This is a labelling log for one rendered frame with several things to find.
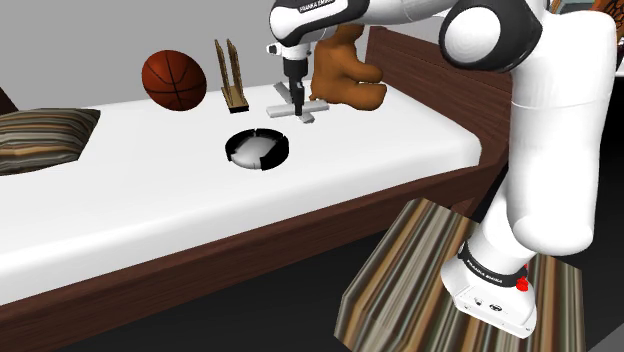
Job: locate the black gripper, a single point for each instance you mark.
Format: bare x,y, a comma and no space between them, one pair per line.
296,73

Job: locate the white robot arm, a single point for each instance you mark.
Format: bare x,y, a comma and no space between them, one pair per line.
556,146

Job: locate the grey cross-shaped object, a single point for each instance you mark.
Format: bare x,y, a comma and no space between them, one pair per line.
280,110

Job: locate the brown teddy bear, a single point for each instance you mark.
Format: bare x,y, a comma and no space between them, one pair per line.
341,78

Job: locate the black round ashtray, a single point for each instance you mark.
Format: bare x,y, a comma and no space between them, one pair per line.
275,152

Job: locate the orange brown basketball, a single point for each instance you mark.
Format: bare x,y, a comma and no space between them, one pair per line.
173,80

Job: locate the brown wooden bed white mattress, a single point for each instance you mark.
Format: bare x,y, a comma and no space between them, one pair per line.
195,195

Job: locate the striped robot stand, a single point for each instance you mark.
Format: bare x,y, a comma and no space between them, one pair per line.
404,273

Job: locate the striped brown grey pillow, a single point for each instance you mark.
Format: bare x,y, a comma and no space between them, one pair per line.
39,139

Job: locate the wooden two-post holder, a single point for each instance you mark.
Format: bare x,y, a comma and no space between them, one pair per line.
236,97

